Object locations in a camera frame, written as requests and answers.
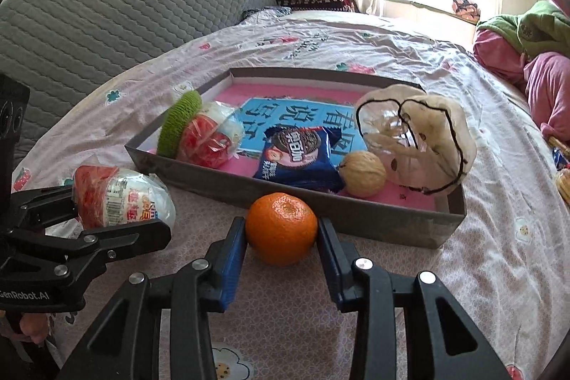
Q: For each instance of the green blanket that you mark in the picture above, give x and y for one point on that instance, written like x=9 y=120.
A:
x=525 y=28

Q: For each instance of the pink and blue book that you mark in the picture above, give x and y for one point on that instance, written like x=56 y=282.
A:
x=267 y=113

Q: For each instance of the pink quilt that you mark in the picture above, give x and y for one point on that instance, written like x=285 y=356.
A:
x=547 y=86

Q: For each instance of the grey cardboard box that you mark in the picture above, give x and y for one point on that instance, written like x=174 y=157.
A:
x=400 y=224

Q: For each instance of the person's left hand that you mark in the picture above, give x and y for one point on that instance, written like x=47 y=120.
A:
x=31 y=326

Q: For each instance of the printed strawberry bedsheet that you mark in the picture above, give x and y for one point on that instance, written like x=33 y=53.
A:
x=490 y=251

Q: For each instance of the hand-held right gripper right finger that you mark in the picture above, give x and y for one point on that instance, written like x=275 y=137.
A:
x=329 y=260

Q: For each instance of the walnut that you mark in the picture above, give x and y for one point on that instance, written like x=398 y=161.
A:
x=363 y=174

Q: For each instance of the blue cookie packet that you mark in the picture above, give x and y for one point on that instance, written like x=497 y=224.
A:
x=298 y=157

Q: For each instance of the cream sheer scrunchie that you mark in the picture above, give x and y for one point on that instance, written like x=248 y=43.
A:
x=436 y=139

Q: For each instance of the dark patterned cloth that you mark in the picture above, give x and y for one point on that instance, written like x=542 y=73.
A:
x=267 y=13

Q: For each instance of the labelled red egg toy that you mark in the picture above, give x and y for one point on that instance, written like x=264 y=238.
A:
x=120 y=197

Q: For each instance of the snack packets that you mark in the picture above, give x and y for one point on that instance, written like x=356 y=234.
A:
x=562 y=179

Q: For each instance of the small orange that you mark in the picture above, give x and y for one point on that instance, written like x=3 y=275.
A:
x=280 y=228

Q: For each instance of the grey quilted headboard cover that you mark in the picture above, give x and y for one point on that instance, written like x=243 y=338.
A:
x=111 y=15

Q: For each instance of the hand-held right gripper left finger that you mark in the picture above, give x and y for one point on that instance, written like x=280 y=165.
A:
x=234 y=260

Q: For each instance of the patterned cloth on sill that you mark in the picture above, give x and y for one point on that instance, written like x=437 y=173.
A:
x=465 y=9

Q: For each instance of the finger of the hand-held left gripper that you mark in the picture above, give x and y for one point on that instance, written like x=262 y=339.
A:
x=133 y=237
x=44 y=206

